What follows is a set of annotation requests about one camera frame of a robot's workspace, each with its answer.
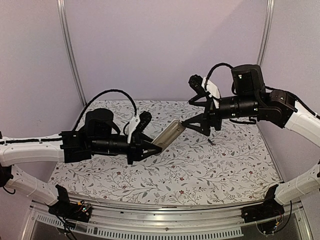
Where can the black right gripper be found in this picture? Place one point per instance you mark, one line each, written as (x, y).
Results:
(210, 112)

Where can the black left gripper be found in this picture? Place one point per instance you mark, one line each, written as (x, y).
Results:
(137, 148)

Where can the white remote control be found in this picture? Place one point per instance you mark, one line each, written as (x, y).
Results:
(169, 134)

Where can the dark battery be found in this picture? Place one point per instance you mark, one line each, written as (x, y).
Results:
(211, 142)

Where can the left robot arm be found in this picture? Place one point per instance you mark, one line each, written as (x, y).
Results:
(98, 136)

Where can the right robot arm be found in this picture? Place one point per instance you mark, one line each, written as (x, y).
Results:
(252, 99)

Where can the floral patterned table mat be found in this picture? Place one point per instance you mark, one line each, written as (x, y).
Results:
(191, 171)

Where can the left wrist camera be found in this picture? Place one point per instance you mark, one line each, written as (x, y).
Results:
(136, 125)

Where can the front aluminium rail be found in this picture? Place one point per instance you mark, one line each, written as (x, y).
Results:
(117, 220)

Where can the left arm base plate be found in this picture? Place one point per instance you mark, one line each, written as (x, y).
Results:
(80, 211)

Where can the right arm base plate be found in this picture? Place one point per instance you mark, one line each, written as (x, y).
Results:
(261, 211)

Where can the right aluminium frame post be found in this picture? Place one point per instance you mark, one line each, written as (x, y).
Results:
(270, 6)

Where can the aluminium frame post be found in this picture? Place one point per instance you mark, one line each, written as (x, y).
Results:
(61, 7)
(270, 6)

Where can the left aluminium frame post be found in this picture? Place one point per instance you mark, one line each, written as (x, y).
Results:
(61, 7)

